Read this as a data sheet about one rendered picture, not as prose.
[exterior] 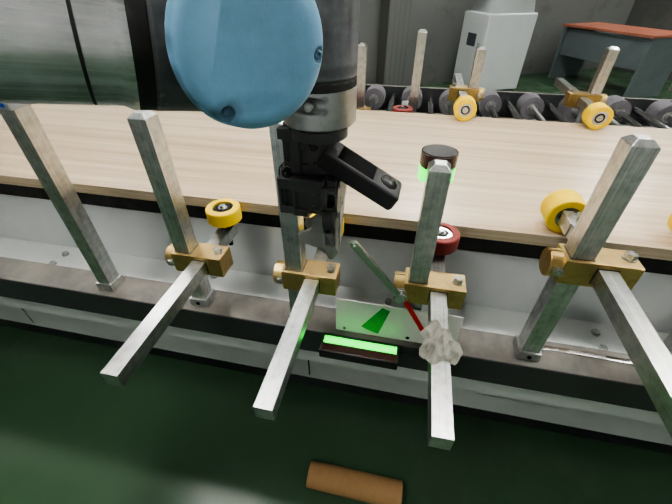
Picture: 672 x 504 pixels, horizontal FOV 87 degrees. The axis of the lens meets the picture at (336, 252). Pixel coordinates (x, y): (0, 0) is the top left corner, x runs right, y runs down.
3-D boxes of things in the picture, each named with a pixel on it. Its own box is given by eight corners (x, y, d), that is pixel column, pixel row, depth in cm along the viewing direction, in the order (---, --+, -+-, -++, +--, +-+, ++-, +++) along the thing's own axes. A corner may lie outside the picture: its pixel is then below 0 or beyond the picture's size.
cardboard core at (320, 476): (401, 505, 106) (305, 482, 111) (398, 514, 111) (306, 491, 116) (403, 476, 112) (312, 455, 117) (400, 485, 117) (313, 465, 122)
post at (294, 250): (306, 326, 83) (289, 118, 53) (292, 323, 83) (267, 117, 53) (310, 315, 85) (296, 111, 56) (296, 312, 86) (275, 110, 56)
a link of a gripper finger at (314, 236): (303, 253, 57) (299, 204, 52) (339, 258, 56) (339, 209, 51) (298, 266, 55) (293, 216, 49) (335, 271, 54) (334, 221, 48)
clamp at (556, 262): (631, 295, 58) (648, 272, 55) (543, 283, 60) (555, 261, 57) (616, 270, 63) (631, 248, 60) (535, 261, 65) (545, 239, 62)
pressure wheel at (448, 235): (450, 284, 78) (462, 243, 71) (414, 279, 79) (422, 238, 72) (449, 261, 84) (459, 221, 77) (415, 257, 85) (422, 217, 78)
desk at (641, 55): (578, 74, 587) (598, 21, 541) (661, 95, 486) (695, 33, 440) (544, 77, 569) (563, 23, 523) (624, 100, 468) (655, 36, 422)
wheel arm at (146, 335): (126, 390, 56) (116, 375, 53) (108, 386, 57) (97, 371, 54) (239, 234, 89) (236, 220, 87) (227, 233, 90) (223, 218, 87)
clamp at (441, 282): (461, 310, 69) (467, 292, 65) (391, 300, 71) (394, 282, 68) (459, 290, 73) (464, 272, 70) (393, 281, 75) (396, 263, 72)
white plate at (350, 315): (453, 349, 76) (464, 319, 70) (335, 330, 80) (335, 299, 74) (453, 347, 76) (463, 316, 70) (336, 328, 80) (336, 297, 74)
